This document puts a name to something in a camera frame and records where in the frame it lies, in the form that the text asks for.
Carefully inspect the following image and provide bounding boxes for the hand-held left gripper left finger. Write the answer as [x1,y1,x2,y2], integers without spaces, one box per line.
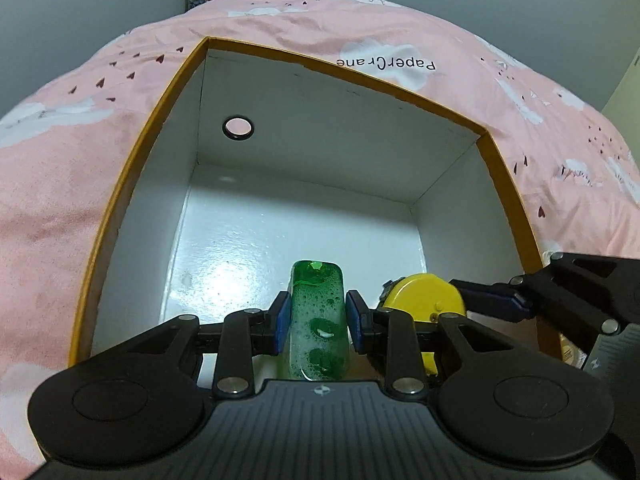
[117,292,292,401]

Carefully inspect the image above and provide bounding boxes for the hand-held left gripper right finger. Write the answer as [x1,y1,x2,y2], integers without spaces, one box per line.
[345,290,506,398]

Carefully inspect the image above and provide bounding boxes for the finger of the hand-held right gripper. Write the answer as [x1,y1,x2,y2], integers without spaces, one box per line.
[448,254,640,353]

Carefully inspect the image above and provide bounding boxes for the green bottle white spray cap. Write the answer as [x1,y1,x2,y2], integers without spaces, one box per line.
[286,260,351,382]

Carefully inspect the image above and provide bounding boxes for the yellow round toy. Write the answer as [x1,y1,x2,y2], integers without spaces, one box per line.
[381,273,468,376]

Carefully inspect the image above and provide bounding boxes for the orange cardboard box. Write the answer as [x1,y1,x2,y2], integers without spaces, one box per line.
[67,36,563,366]

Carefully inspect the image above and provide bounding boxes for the pink printed blanket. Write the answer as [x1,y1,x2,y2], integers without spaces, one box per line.
[0,0,640,466]

